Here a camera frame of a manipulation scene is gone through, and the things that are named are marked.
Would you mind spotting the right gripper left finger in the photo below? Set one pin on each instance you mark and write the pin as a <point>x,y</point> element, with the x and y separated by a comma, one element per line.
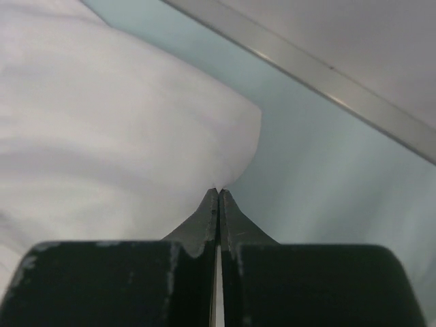
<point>167,282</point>

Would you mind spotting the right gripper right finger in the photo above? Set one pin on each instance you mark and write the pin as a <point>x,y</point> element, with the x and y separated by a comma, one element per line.
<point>266,283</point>

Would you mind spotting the white long sleeve shirt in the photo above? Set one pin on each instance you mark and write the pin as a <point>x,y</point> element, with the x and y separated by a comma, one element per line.
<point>104,136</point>

